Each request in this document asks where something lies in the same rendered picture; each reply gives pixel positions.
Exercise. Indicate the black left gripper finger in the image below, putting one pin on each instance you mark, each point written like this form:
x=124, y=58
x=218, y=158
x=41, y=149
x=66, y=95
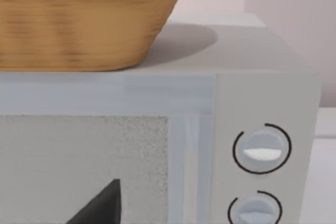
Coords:
x=106, y=204

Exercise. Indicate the pale microwave door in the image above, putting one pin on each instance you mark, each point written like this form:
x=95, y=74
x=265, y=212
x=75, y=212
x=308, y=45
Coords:
x=105, y=129

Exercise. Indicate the pale round microwave knob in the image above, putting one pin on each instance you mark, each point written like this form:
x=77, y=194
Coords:
x=262, y=149
x=254, y=212

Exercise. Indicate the pale microwave oven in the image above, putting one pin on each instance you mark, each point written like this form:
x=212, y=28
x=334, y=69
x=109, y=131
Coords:
x=236, y=90

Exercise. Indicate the woven wicker basket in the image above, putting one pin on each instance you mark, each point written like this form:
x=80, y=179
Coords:
x=78, y=19

